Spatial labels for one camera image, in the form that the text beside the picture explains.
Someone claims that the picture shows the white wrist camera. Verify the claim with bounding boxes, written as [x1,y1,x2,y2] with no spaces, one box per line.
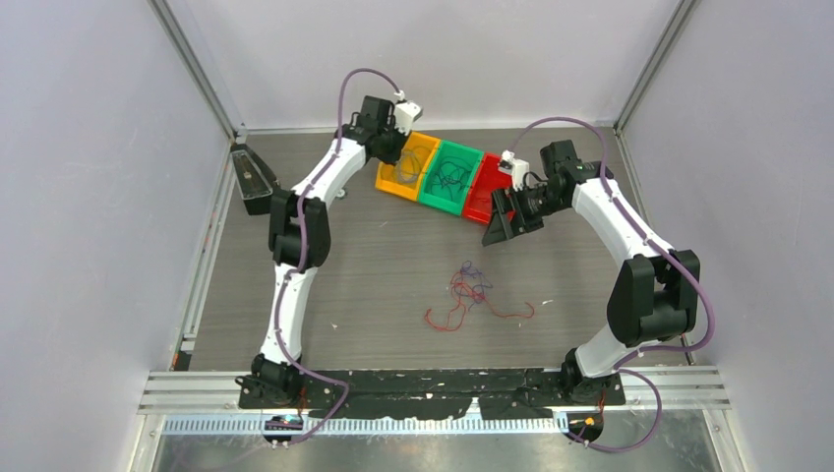
[498,150,530,190]
[393,90,423,136]

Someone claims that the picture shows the green plastic bin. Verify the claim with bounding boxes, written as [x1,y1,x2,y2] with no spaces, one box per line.
[417,140,485,216]

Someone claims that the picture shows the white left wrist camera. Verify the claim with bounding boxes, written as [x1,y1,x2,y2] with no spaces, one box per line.
[393,90,423,136]

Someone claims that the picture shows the black wedge stand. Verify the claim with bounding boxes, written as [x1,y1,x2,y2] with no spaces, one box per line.
[229,144,278,215]

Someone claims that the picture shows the perforated metal cable rail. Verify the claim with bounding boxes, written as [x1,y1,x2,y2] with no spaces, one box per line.
[161,413,568,436]

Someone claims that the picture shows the red plastic bin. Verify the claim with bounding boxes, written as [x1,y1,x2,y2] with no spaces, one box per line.
[461,152,512,224]

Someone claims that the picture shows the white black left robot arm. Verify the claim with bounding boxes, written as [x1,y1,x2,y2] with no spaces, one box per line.
[235,96,422,409]

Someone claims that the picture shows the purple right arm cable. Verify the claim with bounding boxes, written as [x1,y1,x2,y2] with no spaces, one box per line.
[506,117,717,454]

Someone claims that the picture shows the blue cables in yellow bin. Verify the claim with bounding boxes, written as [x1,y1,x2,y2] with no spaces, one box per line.
[393,146,432,187]

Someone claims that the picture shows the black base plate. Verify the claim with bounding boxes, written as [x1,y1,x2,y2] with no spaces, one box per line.
[235,368,626,420]

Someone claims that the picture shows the purple cables in green bin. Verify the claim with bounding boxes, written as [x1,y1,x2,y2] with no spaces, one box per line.
[430,152,478,200]

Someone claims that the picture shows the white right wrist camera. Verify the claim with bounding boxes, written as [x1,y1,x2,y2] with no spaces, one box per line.
[498,150,530,190]

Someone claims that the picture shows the red blue purple cables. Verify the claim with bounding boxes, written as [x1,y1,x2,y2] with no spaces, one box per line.
[423,260,537,333]

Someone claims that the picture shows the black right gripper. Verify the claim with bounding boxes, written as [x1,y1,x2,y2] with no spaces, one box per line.
[483,183,567,246]

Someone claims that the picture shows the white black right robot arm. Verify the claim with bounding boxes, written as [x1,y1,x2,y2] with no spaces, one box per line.
[481,141,700,404]

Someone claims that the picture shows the yellow plastic bin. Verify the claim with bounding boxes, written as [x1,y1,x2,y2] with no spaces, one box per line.
[375,132,442,202]

